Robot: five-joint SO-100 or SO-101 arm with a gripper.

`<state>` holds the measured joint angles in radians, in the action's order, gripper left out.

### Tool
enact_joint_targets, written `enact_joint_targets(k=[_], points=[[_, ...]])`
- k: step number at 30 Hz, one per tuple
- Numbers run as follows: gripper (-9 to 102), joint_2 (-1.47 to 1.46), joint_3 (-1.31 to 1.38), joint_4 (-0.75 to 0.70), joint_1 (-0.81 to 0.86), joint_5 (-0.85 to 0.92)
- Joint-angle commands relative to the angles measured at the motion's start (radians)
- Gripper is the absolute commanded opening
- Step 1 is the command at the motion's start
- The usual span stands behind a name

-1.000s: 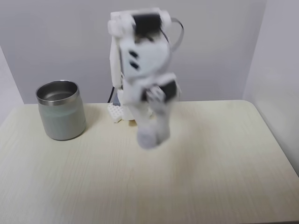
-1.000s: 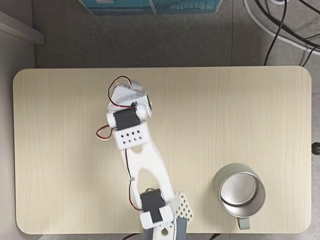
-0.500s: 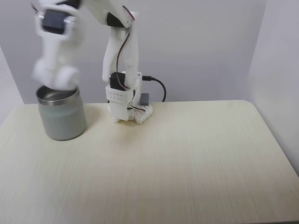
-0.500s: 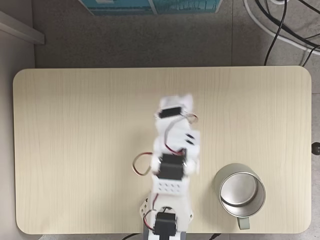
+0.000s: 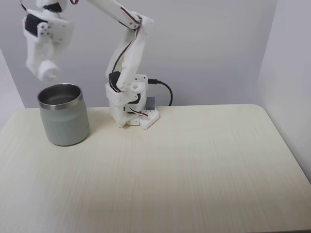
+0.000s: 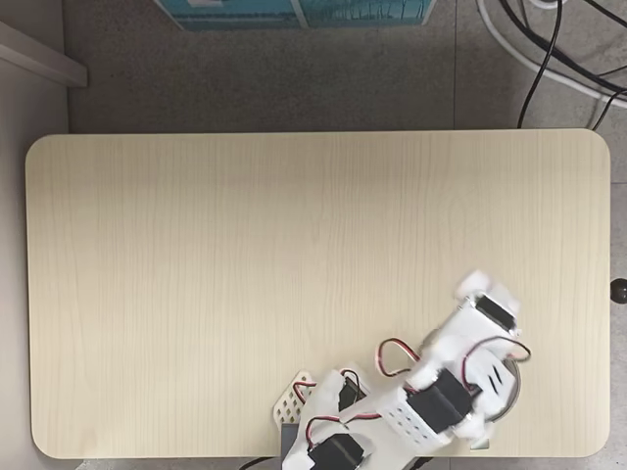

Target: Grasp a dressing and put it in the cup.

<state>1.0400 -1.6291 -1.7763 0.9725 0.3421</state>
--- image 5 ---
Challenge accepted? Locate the white gauze dressing roll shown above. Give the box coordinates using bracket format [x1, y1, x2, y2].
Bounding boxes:
[35, 60, 61, 83]

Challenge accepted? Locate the steel cup grey-green sleeve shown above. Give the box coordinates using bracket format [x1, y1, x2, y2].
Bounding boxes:
[36, 83, 90, 147]

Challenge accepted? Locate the black power cable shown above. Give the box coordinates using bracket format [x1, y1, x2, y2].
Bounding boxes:
[149, 78, 173, 107]

